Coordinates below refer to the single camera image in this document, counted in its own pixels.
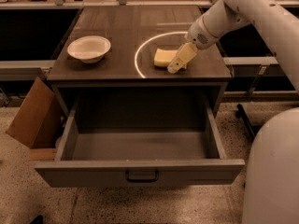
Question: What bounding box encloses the black office chair base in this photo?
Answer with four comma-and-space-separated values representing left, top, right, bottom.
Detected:
235, 104, 256, 139

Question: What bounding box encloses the wooden board under box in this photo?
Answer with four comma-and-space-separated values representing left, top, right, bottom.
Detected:
28, 148, 57, 161

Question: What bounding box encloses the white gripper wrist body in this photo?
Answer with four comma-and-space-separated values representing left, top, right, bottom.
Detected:
186, 16, 223, 49

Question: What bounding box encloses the white bowl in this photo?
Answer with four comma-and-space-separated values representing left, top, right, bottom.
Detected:
67, 35, 111, 63

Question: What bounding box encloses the grey cabinet with wood top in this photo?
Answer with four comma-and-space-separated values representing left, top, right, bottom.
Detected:
48, 5, 232, 113

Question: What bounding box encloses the brown cardboard box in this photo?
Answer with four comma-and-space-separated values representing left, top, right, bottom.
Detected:
7, 77, 64, 149

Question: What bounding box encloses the yellow sponge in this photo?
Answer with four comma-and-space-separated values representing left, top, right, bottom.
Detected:
154, 49, 177, 68

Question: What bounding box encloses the grey open top drawer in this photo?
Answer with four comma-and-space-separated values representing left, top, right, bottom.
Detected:
36, 87, 245, 187

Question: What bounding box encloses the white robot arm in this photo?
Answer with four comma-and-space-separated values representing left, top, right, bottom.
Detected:
186, 0, 299, 224

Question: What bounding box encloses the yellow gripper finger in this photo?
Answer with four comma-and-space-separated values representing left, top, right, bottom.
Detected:
167, 42, 198, 74

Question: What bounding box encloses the black drawer handle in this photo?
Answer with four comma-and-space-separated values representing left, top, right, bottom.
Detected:
125, 171, 159, 183

